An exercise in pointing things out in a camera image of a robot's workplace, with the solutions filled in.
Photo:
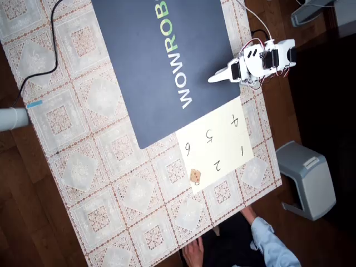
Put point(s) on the small wooden die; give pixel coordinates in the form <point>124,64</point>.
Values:
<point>195,175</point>

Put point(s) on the light blue sleeved forearm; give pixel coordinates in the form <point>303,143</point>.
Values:
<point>275,244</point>

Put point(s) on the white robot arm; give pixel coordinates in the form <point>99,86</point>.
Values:
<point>281,55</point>

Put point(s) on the person's right hand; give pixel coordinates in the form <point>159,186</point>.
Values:
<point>248,214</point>

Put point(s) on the person's left hand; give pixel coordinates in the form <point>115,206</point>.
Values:
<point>193,254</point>

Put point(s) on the cream paper with handwritten numbers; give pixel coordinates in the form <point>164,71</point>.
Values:
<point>222,144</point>

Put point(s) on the dark blue WOWROBO mat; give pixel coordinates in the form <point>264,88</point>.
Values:
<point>139,69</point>

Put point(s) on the pale grey box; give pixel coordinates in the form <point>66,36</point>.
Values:
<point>346,16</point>

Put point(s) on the grey plastic step stool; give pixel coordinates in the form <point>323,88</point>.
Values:
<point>308,183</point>

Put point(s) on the white lace patterned tablecloth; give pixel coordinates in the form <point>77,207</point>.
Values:
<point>83,167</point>

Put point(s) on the black trousers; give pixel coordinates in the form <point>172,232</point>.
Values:
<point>228,244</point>

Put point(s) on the blue tape strip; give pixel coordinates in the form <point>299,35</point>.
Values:
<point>34,104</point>

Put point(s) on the white cylindrical tube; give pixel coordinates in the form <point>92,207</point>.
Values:
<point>12,119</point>

